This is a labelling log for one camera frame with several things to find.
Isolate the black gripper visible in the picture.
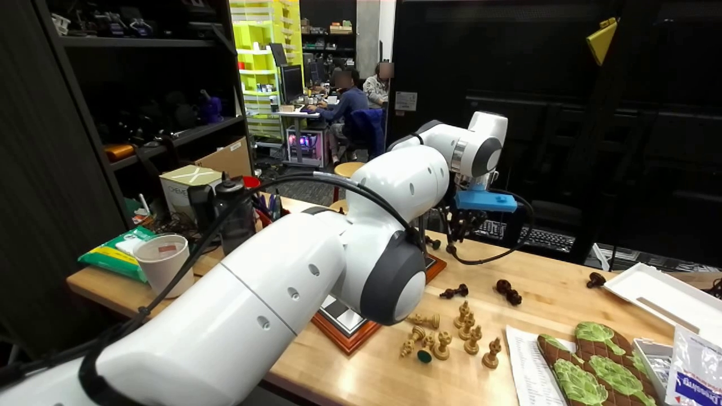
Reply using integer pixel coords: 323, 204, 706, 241
447, 209, 488, 243

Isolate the dark brown chess piece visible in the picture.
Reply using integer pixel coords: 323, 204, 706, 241
440, 285, 469, 301
494, 280, 522, 308

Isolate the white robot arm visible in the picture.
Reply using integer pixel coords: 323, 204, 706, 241
0, 111, 508, 406

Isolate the dark brown standing chess piece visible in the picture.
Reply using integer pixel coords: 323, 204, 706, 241
494, 280, 522, 308

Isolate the light wooden chess pieces cluster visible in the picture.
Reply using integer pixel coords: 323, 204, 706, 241
398, 303, 503, 371

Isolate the dark chess piece far right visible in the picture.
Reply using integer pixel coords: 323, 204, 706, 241
586, 273, 607, 288

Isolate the wooden round stool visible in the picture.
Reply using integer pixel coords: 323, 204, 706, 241
333, 161, 365, 178

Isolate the seated person blue shirt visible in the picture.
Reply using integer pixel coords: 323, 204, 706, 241
320, 67, 380, 155

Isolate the wooden framed chessboard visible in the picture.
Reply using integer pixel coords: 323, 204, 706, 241
309, 253, 450, 356

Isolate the red pen cup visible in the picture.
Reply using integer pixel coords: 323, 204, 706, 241
252, 194, 287, 226

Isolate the white plastic tray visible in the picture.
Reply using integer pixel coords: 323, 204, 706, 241
604, 264, 722, 340

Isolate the yellow triangular sign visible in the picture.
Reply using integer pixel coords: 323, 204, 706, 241
586, 19, 618, 65

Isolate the dark water bottle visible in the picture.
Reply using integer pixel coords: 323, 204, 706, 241
215, 181, 255, 253

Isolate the Chemex cardboard box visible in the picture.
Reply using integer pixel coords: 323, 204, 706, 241
160, 164, 223, 222

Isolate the white paper cup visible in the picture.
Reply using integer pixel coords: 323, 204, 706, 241
133, 234, 190, 293

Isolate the green wipes packet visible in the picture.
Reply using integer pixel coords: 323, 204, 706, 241
77, 226, 156, 283

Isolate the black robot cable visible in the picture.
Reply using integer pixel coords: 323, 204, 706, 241
133, 170, 537, 324

